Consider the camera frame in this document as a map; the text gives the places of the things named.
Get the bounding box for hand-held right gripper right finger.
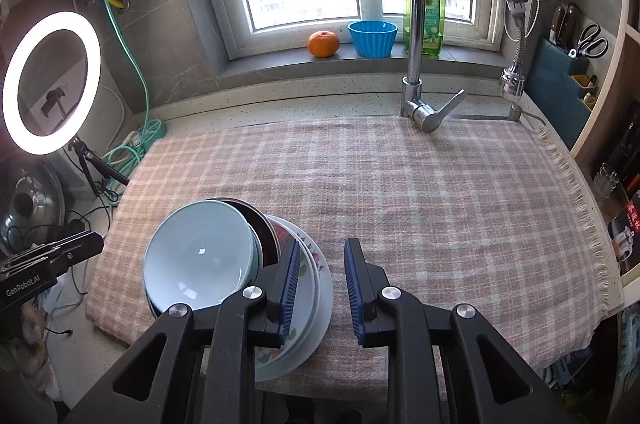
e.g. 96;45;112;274
344;238;556;424

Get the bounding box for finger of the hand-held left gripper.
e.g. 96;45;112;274
42;231;105;275

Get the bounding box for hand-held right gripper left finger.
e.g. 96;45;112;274
62;238;302;424

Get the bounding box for plate with small pink blossoms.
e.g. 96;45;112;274
257;229;330;367

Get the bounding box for stainless steel bowl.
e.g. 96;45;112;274
145;197;281;321

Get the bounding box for light blue bowl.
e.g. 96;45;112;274
143;200;264;311

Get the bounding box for person's left hand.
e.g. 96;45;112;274
10;304;53;397

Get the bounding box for steel pot lid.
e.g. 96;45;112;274
0;160;68;257

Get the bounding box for beige plaid cloth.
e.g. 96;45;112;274
85;116;626;400

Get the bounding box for black phone holder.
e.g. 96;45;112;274
41;88;68;115

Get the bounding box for steel sink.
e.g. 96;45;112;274
450;114;511;123

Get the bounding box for chrome sink fitting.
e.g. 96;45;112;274
507;102;547;125

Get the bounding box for orange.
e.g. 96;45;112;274
307;30;341;59

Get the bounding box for chrome faucet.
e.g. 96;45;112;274
399;0;527;135

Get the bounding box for blue ribbed cup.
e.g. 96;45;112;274
348;20;399;58

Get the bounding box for clear drinking glass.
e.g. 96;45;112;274
592;162;622;199

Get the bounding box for dark printed box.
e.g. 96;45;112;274
606;191;640;281

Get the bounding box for dark teal utensil holder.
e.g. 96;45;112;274
526;32;601;149

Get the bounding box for green dish soap bottle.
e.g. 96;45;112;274
403;0;447;59

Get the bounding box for black box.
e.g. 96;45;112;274
620;98;640;185

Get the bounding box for wooden shelf unit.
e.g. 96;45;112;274
570;0;640;405

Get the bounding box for black power cable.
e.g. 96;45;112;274
65;184;118;340

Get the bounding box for white plug with cable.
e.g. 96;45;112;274
112;131;143;149

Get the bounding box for teal cable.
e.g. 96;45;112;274
100;0;163;195

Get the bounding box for white ring light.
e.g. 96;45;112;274
2;12;102;155

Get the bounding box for chrome flexible sprayer hose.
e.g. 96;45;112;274
500;8;531;98

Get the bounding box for black handled scissors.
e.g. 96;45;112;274
567;22;609;59

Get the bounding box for wooden handled knife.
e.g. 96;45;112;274
562;2;582;50
550;6;566;45

